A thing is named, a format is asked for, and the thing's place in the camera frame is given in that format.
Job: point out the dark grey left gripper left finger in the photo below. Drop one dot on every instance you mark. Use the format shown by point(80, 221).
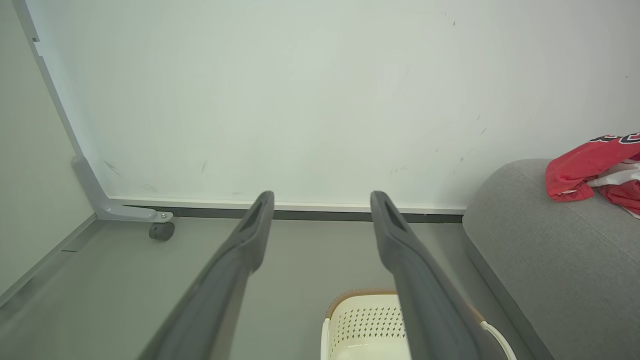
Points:
point(220, 290)

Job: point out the cream perforated plastic laundry basket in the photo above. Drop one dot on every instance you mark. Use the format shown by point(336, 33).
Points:
point(365, 325)

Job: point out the grey fabric sofa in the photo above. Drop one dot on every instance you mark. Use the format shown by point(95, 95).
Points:
point(550, 275)

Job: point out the white partition board grey frame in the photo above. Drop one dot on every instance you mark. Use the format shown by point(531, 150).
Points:
point(300, 100)

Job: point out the red garment with white trim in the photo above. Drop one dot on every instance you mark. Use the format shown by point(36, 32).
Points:
point(625, 195)

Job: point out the red garment with white labels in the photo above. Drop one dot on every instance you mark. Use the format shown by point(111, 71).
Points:
point(575, 170)

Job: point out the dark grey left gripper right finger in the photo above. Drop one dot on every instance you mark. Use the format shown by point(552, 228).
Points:
point(430, 310)

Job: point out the black caster wheel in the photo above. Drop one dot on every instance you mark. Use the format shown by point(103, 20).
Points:
point(162, 231)

